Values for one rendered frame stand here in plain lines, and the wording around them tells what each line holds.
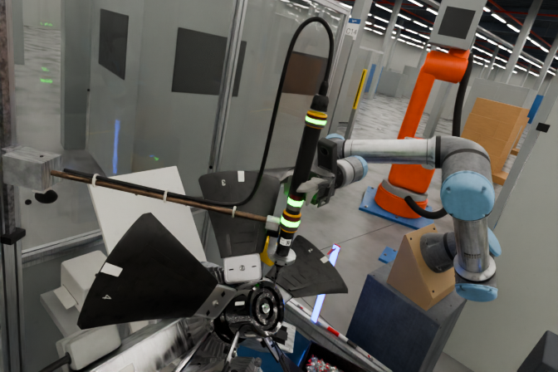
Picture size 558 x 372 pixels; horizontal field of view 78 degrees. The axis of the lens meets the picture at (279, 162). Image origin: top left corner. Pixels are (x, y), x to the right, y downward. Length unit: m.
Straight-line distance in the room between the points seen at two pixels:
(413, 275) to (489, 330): 1.47
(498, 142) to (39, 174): 8.34
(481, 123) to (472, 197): 7.81
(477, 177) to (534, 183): 1.52
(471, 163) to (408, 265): 0.56
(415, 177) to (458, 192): 3.69
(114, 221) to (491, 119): 8.24
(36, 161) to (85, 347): 0.41
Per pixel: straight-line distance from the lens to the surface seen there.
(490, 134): 8.68
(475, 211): 0.98
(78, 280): 1.28
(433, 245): 1.41
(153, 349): 0.86
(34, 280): 1.43
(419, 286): 1.41
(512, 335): 2.81
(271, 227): 0.82
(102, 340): 0.85
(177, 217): 1.05
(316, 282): 1.02
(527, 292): 2.67
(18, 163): 0.97
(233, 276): 0.88
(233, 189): 0.92
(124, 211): 0.98
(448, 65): 4.63
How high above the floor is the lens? 1.78
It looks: 19 degrees down
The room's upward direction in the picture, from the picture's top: 13 degrees clockwise
